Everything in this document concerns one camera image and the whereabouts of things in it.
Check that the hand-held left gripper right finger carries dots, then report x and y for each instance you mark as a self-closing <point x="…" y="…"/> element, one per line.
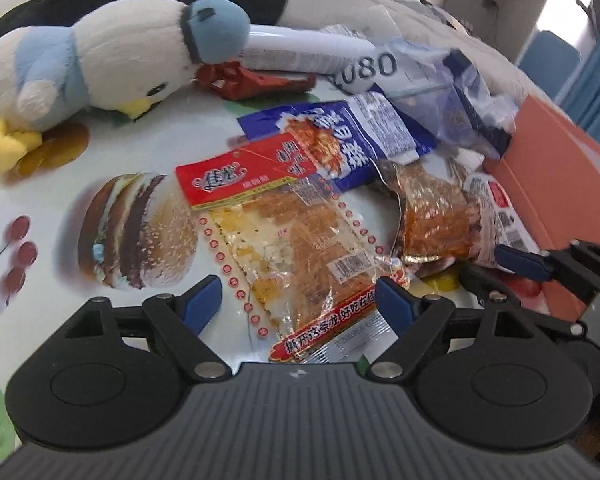
<point x="394" y="305"/>

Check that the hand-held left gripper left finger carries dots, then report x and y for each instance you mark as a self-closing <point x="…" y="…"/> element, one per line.
<point x="202" y="305"/>

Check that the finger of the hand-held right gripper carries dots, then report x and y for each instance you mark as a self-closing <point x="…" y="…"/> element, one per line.
<point x="480" y="280"/>
<point x="522" y="262"/>

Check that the white packet with red label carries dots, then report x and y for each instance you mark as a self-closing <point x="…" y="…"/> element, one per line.
<point x="500" y="210"/>

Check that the clear brown spicy snack packet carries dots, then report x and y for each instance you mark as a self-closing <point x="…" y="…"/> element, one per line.
<point x="435" y="215"/>

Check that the clear cracker packet red label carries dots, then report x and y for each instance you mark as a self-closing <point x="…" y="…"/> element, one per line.
<point x="300" y="240"/>

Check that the food print bed sheet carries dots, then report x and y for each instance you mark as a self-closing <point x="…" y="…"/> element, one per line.
<point x="130" y="150"/>

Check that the blue white snack packet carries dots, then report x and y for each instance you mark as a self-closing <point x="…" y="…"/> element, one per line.
<point x="370" y="125"/>

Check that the crumpled blue clear plastic bag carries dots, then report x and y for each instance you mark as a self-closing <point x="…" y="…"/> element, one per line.
<point x="445" y="85"/>

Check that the blue chair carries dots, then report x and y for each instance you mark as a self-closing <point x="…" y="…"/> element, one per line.
<point x="550" y="65"/>

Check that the dark red snack packet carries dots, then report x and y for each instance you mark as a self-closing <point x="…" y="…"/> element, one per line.
<point x="250" y="80"/>

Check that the blue white plush bird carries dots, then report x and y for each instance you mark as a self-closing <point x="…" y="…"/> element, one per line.
<point x="95" y="65"/>

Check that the grey duvet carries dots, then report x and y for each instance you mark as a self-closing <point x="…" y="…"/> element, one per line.
<point x="430" y="15"/>

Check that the white plastic tube package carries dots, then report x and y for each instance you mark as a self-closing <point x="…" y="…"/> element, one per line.
<point x="300" y="50"/>

